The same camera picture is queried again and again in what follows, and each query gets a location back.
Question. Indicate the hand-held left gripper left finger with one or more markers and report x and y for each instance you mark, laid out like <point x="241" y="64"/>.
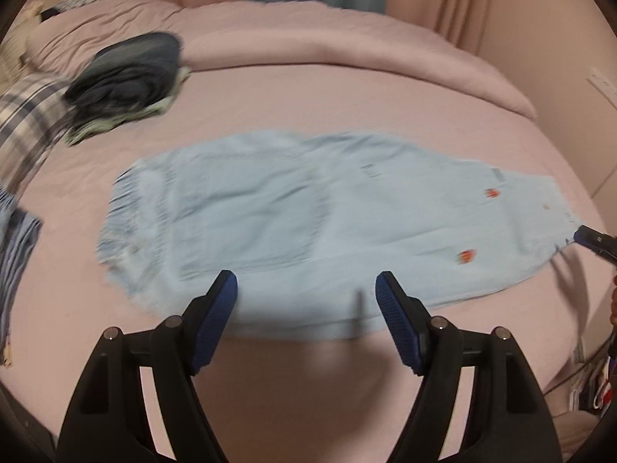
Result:
<point x="217" y="318"/>

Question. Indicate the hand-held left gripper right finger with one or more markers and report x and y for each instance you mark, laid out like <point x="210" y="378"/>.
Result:
<point x="395" y="318"/>

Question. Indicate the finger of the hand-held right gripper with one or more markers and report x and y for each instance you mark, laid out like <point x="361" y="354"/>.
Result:
<point x="597" y="243"/>

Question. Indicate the light blue denim pants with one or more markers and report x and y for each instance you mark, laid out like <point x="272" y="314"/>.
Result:
<point x="289" y="212"/>

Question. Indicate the blue striped cloth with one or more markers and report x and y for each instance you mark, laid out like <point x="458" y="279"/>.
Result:
<point x="19" y="251"/>

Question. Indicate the pink bed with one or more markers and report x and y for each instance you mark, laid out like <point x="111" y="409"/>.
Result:
<point x="337" y="101"/>

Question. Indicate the folded dark grey clothes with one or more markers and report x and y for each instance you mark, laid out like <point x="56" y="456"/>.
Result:
<point x="125" y="72"/>

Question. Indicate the plaid fabric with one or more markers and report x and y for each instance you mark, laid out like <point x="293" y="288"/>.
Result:
<point x="29" y="111"/>

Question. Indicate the pink duvet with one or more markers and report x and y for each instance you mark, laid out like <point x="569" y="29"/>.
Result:
<point x="337" y="38"/>

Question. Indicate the pink pillow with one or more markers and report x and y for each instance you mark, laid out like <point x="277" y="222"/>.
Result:
<point x="86" y="29"/>

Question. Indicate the white wall socket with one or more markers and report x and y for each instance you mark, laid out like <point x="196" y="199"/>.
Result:
<point x="605" y="84"/>

